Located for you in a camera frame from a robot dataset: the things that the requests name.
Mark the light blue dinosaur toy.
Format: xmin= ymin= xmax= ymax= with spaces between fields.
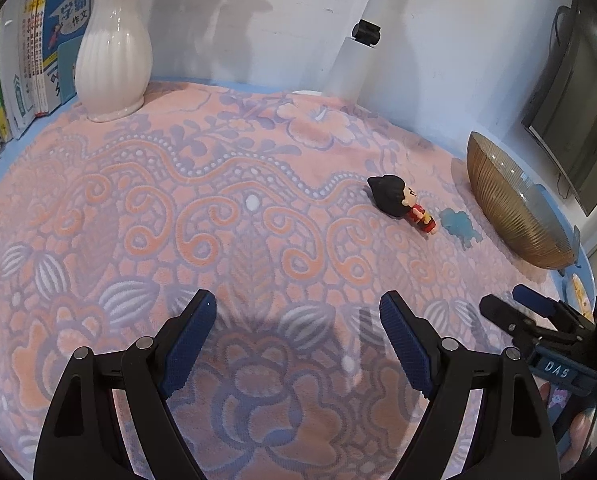
xmin=440 ymin=208 xmax=483 ymax=249

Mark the red boy figurine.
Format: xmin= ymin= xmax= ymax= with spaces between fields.
xmin=367 ymin=174 xmax=436 ymax=234

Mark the row of books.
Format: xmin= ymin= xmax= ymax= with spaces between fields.
xmin=0 ymin=0 xmax=92 ymax=144

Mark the black wall television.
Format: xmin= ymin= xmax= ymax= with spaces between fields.
xmin=522 ymin=0 xmax=597 ymax=214

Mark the person right hand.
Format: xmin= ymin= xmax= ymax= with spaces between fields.
xmin=538 ymin=382 xmax=595 ymax=474

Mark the plate with orange slices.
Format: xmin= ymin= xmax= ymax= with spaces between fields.
xmin=567 ymin=273 xmax=595 ymax=323

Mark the pink floral table cloth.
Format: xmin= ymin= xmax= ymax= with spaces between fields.
xmin=0 ymin=83 xmax=557 ymax=479

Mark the amber ribbed glass bowl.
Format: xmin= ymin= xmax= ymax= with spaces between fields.
xmin=467 ymin=131 xmax=575 ymax=270

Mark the white ceramic vase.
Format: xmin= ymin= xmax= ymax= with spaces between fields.
xmin=75 ymin=0 xmax=153 ymax=122

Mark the white floor lamp pole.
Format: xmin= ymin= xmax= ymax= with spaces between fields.
xmin=321 ymin=0 xmax=390 ymax=102

